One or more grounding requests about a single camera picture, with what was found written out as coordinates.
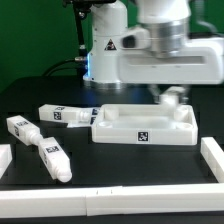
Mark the white right fence bar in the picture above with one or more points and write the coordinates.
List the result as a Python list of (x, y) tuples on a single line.
[(214, 157)]

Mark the white fence bar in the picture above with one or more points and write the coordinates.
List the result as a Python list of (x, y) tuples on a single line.
[(5, 158), (214, 157), (112, 200)]

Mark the white front fence bar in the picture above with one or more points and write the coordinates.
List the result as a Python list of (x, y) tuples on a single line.
[(112, 200)]

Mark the white desk top tray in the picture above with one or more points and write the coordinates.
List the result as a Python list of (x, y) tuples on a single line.
[(145, 124)]

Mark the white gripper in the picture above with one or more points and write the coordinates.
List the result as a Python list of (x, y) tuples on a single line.
[(199, 61)]

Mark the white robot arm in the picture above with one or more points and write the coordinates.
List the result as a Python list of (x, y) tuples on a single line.
[(155, 51)]

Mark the white left fence bar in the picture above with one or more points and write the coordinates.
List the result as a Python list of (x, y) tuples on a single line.
[(5, 158)]

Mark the paper sheet with markers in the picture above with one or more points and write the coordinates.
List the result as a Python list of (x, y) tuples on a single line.
[(83, 117)]

